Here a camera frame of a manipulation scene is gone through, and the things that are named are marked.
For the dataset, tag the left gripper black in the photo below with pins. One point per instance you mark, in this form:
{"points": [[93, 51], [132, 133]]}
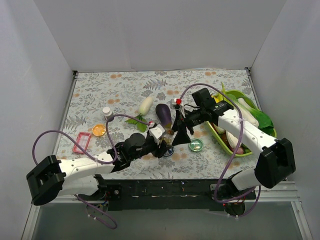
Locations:
{"points": [[155, 144]]}

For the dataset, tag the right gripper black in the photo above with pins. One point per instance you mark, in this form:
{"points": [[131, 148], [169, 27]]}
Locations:
{"points": [[183, 121]]}

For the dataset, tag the blue round pill box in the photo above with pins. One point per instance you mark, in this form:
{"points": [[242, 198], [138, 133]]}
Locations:
{"points": [[170, 151]]}

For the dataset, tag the gold bottle cap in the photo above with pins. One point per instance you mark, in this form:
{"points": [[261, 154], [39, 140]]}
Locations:
{"points": [[170, 132]]}

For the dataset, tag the amber pill bottle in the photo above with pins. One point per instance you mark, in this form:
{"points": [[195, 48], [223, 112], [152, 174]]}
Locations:
{"points": [[168, 137]]}

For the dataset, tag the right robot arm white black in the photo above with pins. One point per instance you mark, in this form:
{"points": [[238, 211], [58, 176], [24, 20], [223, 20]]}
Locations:
{"points": [[275, 158]]}

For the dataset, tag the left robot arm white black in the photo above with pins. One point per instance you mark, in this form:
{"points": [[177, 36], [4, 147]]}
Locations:
{"points": [[52, 177]]}

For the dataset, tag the green round pill box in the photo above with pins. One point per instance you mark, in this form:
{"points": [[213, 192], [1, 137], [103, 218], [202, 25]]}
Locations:
{"points": [[196, 145]]}

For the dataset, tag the purple eggplant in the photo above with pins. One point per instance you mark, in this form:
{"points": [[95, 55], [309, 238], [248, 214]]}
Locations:
{"points": [[163, 113]]}

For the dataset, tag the white radish with leaves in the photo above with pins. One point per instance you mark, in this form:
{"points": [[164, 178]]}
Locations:
{"points": [[139, 121]]}

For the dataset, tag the celery stalks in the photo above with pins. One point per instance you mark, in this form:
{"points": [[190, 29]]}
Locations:
{"points": [[221, 97]]}

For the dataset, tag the napa cabbage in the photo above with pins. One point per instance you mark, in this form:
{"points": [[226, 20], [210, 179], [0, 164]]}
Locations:
{"points": [[226, 137], [245, 113]]}

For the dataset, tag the orange round pill box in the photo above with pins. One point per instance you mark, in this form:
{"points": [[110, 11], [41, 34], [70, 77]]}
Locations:
{"points": [[99, 130]]}

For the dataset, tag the white blue pill bottle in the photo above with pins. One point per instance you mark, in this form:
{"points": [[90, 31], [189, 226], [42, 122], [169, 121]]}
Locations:
{"points": [[108, 113]]}

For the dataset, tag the floral table mat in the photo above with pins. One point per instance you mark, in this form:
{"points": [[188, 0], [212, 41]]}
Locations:
{"points": [[123, 92]]}

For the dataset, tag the green vegetable basket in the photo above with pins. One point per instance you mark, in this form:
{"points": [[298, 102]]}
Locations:
{"points": [[245, 100]]}

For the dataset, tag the pink rectangular pill box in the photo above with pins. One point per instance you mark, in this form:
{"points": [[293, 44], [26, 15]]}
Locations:
{"points": [[83, 139]]}

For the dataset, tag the green bok choy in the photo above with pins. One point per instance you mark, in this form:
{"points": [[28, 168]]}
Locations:
{"points": [[265, 123]]}

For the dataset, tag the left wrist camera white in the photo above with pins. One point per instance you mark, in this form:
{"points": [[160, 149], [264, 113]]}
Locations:
{"points": [[157, 133]]}

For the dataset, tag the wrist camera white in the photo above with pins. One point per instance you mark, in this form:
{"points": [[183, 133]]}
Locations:
{"points": [[176, 104], [157, 133]]}

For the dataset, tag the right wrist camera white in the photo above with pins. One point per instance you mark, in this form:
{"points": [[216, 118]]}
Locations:
{"points": [[176, 104]]}

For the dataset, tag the black front rail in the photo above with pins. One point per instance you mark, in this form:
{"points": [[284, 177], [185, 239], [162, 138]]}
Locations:
{"points": [[155, 194]]}

